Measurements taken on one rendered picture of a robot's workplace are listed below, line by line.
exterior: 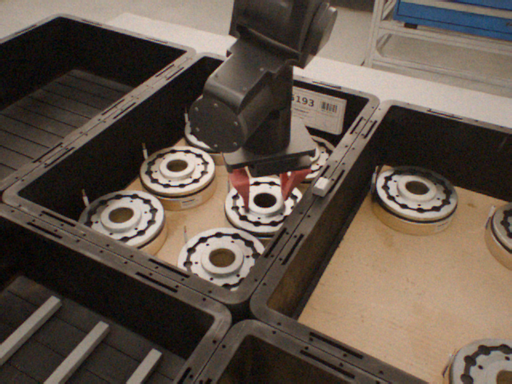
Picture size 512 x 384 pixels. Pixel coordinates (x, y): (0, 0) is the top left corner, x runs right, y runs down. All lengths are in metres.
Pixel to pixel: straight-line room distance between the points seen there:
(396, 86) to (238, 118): 0.84
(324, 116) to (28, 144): 0.45
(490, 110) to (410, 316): 0.71
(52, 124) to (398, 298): 0.60
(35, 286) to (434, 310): 0.44
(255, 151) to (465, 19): 2.05
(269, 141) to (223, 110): 0.11
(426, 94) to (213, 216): 0.70
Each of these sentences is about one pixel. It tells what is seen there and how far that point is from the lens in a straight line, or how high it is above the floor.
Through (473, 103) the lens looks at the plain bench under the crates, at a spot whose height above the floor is 0.70.
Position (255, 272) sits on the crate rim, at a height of 0.93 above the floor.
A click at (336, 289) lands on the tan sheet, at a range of 0.58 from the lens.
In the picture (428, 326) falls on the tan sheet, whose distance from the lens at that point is 0.58.
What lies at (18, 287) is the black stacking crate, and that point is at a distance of 0.64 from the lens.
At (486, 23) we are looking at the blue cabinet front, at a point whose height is 0.38.
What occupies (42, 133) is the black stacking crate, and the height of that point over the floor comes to 0.83.
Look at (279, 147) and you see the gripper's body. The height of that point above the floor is 0.97.
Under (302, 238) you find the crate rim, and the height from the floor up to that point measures 0.93.
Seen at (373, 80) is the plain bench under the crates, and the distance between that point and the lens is 1.24.
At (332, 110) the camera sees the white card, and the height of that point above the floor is 0.90.
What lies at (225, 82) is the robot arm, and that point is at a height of 1.08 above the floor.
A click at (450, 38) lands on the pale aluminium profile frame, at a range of 2.54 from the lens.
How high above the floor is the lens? 1.29
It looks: 42 degrees down
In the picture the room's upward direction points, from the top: straight up
